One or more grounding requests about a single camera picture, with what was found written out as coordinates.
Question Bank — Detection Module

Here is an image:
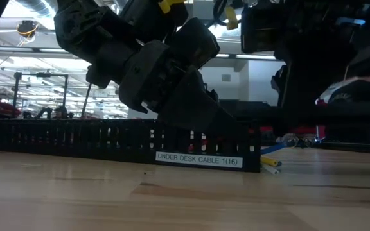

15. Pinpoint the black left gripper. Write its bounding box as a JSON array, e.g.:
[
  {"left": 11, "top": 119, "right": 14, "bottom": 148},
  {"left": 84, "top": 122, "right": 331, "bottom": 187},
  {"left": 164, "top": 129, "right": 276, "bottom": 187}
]
[{"left": 119, "top": 40, "right": 237, "bottom": 135}]

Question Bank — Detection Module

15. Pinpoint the white cable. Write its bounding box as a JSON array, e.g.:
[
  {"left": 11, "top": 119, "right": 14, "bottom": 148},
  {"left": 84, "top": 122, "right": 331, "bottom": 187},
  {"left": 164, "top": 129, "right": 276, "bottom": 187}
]
[{"left": 260, "top": 163, "right": 281, "bottom": 176}]

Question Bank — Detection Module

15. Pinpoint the person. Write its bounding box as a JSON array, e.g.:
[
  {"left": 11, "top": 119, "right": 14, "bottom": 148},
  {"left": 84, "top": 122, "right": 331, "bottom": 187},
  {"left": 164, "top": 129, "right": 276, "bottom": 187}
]
[{"left": 315, "top": 65, "right": 370, "bottom": 144}]

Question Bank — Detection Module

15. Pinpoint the tangled black wire bundle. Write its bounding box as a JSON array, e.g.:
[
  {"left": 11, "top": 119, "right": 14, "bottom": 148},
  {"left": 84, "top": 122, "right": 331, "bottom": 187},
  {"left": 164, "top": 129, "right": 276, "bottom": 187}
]
[{"left": 276, "top": 133, "right": 318, "bottom": 149}]

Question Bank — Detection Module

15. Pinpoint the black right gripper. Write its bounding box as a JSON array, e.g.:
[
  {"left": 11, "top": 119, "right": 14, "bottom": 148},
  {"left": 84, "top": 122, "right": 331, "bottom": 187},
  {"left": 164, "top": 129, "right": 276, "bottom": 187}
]
[{"left": 270, "top": 28, "right": 359, "bottom": 138}]

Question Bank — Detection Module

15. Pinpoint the black gantry frame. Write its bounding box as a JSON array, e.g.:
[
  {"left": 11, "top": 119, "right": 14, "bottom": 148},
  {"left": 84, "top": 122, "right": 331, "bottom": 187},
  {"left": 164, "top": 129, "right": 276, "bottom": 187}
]
[{"left": 12, "top": 71, "right": 70, "bottom": 119}]

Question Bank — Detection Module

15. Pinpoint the yellow cable tag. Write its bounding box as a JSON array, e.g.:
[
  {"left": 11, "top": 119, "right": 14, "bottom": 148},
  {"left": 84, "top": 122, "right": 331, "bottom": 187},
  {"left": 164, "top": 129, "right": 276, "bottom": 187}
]
[
  {"left": 225, "top": 5, "right": 239, "bottom": 31},
  {"left": 158, "top": 0, "right": 188, "bottom": 14}
]

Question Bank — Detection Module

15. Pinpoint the black aluminium table frame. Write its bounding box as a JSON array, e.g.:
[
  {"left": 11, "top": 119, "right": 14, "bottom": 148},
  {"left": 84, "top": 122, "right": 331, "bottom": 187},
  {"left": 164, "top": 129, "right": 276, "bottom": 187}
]
[{"left": 316, "top": 141, "right": 370, "bottom": 155}]

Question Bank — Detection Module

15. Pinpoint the slotted black cable raceway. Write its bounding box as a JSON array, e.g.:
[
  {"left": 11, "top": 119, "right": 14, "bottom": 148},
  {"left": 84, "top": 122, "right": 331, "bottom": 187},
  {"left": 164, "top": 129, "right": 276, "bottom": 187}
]
[{"left": 0, "top": 117, "right": 262, "bottom": 173}]

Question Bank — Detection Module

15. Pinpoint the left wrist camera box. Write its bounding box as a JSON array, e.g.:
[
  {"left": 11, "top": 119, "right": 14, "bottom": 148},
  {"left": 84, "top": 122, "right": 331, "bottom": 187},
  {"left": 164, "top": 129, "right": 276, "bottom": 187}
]
[{"left": 167, "top": 17, "right": 221, "bottom": 71}]

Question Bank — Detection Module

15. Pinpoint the blue cable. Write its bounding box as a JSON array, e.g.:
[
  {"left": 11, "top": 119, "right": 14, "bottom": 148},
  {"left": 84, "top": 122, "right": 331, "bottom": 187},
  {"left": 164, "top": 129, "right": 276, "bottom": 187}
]
[{"left": 260, "top": 142, "right": 288, "bottom": 156}]

